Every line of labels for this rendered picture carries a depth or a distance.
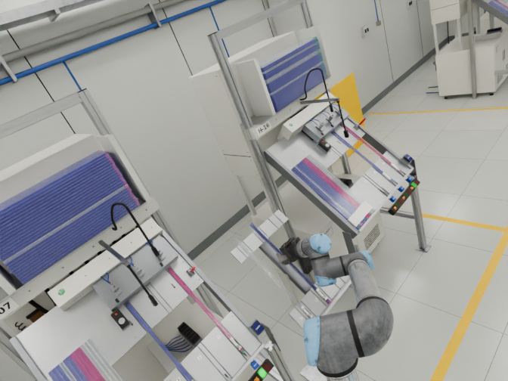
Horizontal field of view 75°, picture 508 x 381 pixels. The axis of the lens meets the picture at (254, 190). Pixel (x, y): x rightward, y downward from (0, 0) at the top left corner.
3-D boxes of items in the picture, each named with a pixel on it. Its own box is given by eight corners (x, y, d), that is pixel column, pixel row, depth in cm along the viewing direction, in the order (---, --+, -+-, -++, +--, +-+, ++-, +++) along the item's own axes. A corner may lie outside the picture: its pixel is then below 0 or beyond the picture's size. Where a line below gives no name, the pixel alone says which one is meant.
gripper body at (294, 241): (288, 238, 150) (302, 233, 139) (300, 253, 149) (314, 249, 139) (277, 249, 146) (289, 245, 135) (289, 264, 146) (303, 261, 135)
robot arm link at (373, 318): (401, 317, 78) (365, 240, 125) (355, 326, 80) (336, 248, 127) (413, 359, 80) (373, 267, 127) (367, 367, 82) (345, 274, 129)
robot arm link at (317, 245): (318, 256, 121) (312, 233, 123) (304, 260, 131) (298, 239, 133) (336, 252, 124) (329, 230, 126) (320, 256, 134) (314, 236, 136)
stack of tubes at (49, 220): (141, 204, 146) (108, 150, 134) (23, 285, 121) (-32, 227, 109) (131, 199, 155) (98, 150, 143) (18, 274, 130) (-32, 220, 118)
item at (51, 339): (202, 283, 155) (203, 280, 151) (69, 406, 123) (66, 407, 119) (157, 233, 162) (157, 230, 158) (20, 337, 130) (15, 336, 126)
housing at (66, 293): (162, 240, 162) (162, 229, 150) (68, 314, 138) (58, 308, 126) (153, 229, 164) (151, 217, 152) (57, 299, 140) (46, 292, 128)
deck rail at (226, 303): (263, 343, 148) (267, 342, 143) (261, 346, 147) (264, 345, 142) (161, 231, 163) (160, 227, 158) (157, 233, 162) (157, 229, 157)
